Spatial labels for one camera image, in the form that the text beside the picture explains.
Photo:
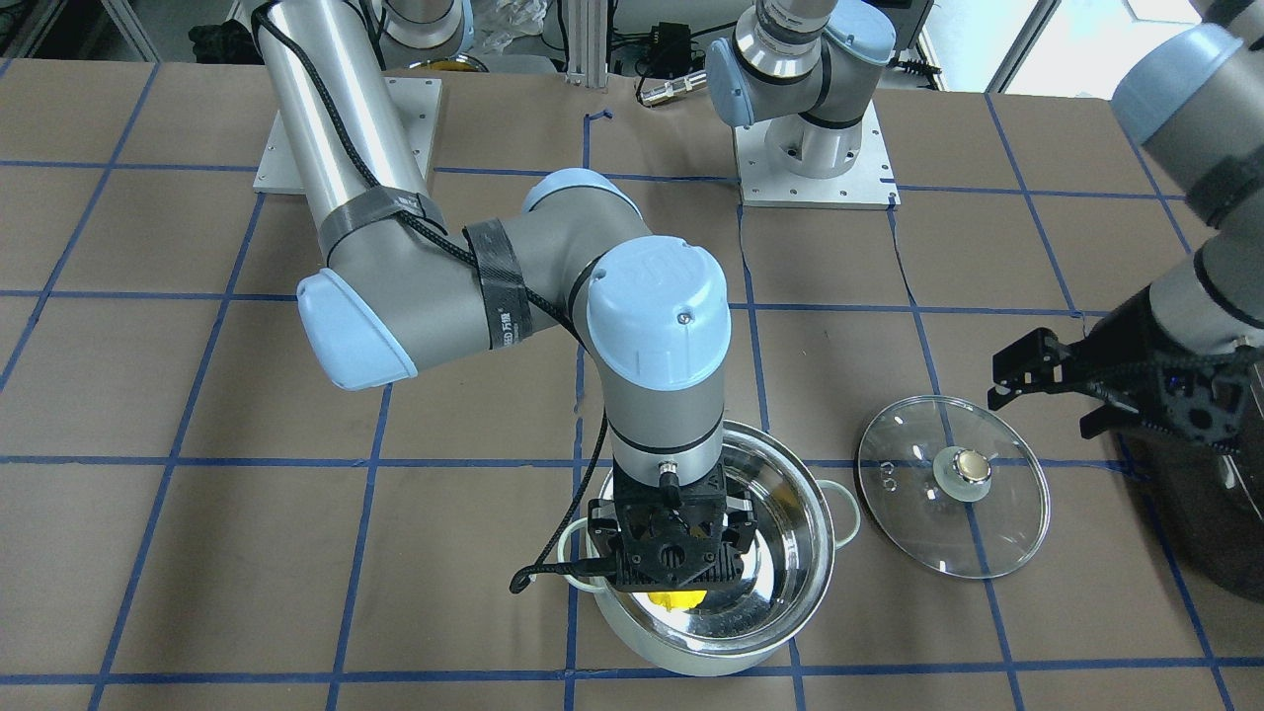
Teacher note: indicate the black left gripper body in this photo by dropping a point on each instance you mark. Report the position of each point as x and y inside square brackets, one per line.
[1126, 348]

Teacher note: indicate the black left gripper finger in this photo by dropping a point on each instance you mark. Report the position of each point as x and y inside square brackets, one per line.
[1036, 363]
[1110, 416]

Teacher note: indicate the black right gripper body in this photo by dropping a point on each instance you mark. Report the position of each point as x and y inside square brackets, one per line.
[599, 521]

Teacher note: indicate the yellow toy corn cob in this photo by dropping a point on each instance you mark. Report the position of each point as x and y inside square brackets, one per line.
[676, 600]

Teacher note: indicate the pale green electric pot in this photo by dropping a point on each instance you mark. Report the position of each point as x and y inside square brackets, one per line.
[788, 570]

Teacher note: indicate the glass pot lid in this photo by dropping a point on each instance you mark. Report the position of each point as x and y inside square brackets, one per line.
[954, 486]

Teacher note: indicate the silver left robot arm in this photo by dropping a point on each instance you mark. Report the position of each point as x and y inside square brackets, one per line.
[1195, 104]

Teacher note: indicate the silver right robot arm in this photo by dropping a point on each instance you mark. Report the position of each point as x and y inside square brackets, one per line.
[398, 294]

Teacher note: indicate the pot with yellow item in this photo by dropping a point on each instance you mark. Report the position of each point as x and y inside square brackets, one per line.
[461, 62]

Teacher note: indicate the black rice cooker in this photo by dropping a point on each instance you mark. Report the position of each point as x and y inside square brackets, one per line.
[1212, 505]

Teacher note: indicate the aluminium frame post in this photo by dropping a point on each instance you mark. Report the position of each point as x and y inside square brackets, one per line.
[587, 25]

